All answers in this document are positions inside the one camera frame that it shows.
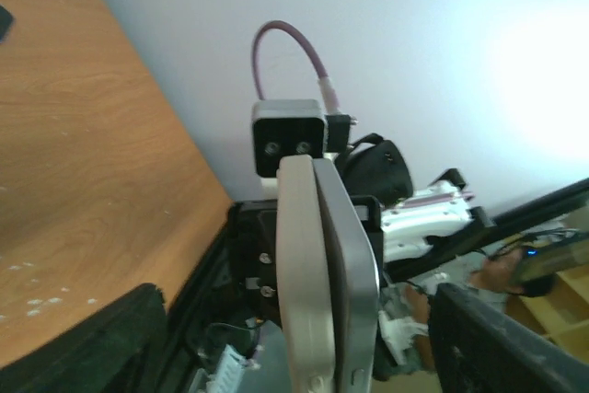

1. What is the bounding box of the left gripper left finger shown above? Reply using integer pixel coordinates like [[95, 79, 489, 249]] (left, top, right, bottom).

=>
[[1, 283, 167, 392]]

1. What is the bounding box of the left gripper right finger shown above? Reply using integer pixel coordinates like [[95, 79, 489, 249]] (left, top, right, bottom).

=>
[[428, 283, 588, 393]]

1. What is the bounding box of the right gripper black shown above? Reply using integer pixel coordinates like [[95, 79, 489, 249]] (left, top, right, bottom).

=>
[[227, 197, 386, 325]]

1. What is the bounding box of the white-edged black phone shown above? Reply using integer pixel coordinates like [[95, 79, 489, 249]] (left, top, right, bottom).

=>
[[313, 159, 379, 392]]

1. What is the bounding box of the beige phone case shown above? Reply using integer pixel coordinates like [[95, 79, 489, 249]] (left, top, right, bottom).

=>
[[275, 156, 337, 392]]

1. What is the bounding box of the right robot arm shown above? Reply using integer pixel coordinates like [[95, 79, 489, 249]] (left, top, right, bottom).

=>
[[227, 133, 494, 323]]

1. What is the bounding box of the dark purple phone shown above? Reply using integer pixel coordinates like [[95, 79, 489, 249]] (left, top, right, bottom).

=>
[[0, 6, 14, 41]]

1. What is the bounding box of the person with headset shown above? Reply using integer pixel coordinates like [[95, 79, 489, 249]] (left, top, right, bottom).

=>
[[399, 245, 558, 320]]

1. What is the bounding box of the black aluminium frame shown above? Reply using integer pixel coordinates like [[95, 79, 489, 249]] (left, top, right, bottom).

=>
[[156, 179, 588, 392]]

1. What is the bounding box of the light blue cable duct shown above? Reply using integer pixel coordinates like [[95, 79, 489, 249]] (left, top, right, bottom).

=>
[[203, 344, 260, 393]]

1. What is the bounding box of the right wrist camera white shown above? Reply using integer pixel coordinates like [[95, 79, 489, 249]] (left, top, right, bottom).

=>
[[250, 98, 360, 191]]

